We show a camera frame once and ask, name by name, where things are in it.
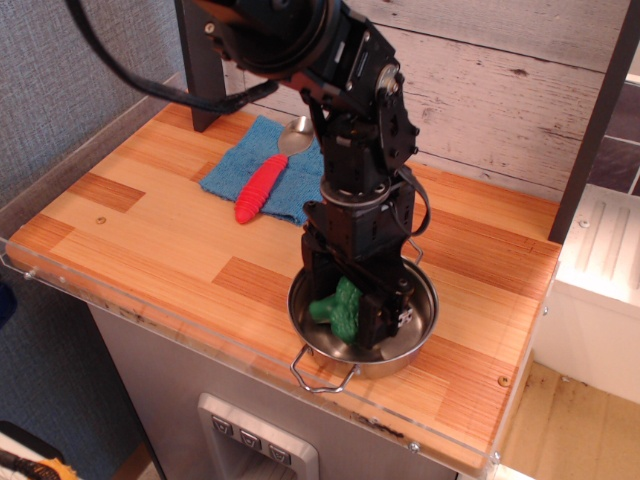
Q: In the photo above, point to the dark shelf post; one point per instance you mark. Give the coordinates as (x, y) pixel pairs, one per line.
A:
(202, 65)
(615, 76)

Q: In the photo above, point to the dark left shelf post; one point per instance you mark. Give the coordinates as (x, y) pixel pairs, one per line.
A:
(202, 65)

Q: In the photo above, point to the green toy broccoli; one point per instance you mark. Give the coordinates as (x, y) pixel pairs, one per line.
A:
(340, 311)

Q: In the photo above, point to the dark right shelf post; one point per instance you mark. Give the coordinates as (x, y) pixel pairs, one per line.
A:
(615, 76)

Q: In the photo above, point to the silver two-handled pot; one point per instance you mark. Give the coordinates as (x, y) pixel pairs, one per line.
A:
(349, 361)

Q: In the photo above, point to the yellow object at bottom left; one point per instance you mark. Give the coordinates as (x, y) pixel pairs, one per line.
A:
(46, 469)

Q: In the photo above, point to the clear acrylic edge guard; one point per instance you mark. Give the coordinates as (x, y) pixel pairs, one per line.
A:
(444, 381)

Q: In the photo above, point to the grey toy fridge cabinet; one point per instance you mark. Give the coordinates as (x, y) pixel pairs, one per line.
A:
(164, 380)

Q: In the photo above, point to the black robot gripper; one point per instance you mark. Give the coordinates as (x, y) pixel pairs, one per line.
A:
(362, 239)

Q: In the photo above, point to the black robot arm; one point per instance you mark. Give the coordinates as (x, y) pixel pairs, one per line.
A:
(347, 73)

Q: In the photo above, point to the red-handled metal spoon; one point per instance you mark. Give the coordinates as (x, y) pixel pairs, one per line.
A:
(296, 137)

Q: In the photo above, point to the silver dispenser panel with buttons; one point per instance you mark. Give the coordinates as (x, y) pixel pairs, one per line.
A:
(244, 446)

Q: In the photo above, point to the blue folded cloth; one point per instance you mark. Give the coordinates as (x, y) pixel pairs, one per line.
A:
(297, 184)

